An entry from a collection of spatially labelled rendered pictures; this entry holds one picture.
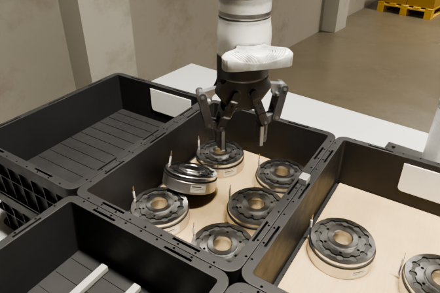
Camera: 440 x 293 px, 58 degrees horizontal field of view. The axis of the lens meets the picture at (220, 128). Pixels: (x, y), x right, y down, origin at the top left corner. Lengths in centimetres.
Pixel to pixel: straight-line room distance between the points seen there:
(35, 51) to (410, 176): 178
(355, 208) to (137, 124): 56
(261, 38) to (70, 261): 46
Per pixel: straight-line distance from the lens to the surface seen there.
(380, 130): 134
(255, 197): 73
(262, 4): 52
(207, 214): 74
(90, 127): 106
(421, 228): 80
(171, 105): 98
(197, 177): 73
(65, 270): 70
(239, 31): 52
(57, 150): 99
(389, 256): 73
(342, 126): 132
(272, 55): 50
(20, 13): 208
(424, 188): 81
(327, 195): 81
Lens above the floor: 133
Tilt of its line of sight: 30 degrees down
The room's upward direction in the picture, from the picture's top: straight up
